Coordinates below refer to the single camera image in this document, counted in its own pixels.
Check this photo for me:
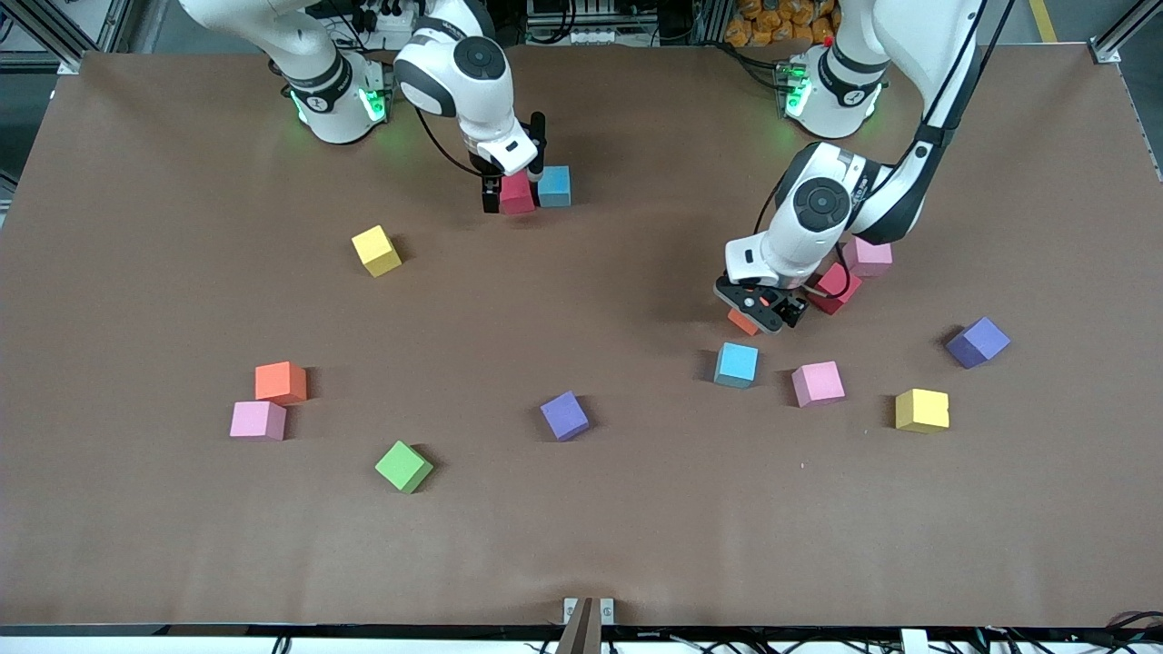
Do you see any white equipment rack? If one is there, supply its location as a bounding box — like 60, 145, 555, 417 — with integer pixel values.
525, 0, 637, 46

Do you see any white power strip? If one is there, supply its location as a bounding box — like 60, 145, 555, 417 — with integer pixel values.
350, 0, 455, 51

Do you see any orange fruit net bag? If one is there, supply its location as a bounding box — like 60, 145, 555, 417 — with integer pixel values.
725, 0, 841, 48

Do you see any yellow foam cube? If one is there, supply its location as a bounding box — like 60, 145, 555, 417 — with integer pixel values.
894, 388, 951, 434
352, 224, 403, 279

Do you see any pink foam cube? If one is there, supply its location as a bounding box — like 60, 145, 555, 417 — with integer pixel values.
790, 361, 847, 409
229, 401, 288, 442
845, 238, 894, 278

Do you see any red foam cube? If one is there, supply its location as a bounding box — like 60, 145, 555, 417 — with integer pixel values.
810, 263, 863, 316
499, 173, 537, 215

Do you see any purple foam cube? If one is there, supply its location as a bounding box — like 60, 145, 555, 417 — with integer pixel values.
540, 391, 591, 442
945, 316, 1011, 370

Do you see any metal table edge bracket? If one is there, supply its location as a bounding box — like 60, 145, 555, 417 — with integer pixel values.
562, 597, 615, 628

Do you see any green foam cube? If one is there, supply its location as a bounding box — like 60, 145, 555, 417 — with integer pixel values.
374, 441, 435, 495

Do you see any blue foam cube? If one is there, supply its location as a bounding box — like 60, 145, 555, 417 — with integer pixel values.
713, 342, 760, 390
538, 165, 573, 209

